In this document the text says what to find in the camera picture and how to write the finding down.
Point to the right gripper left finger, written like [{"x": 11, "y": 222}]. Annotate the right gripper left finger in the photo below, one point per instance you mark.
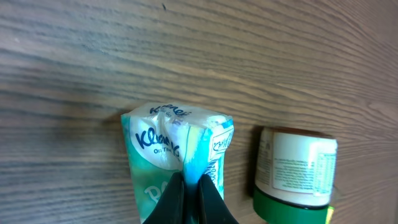
[{"x": 169, "y": 209}]

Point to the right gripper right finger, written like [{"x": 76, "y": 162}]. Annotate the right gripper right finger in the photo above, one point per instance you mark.
[{"x": 212, "y": 209}]

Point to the teal Kleenex tissue pack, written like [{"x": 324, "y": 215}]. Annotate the teal Kleenex tissue pack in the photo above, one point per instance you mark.
[{"x": 164, "y": 138}]

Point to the green lidded white jar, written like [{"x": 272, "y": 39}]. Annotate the green lidded white jar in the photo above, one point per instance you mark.
[{"x": 295, "y": 170}]

